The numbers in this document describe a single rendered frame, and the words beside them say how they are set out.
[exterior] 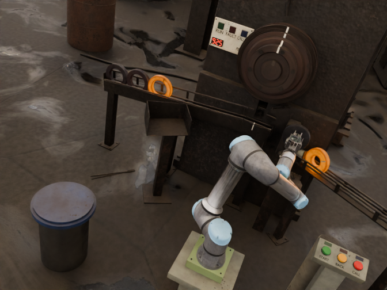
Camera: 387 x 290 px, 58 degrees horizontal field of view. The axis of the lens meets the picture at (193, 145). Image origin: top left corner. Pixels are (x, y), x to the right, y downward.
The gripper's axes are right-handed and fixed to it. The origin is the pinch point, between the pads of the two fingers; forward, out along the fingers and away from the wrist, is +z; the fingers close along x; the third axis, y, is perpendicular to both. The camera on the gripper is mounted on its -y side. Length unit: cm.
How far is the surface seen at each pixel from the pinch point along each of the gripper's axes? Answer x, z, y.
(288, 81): 16.7, 15.5, 20.2
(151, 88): 105, 13, -26
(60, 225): 85, -105, -16
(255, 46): 42, 23, 29
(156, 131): 79, -24, -21
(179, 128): 69, -12, -23
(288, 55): 21.9, 19.4, 33.7
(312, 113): -3.7, 28.9, -5.4
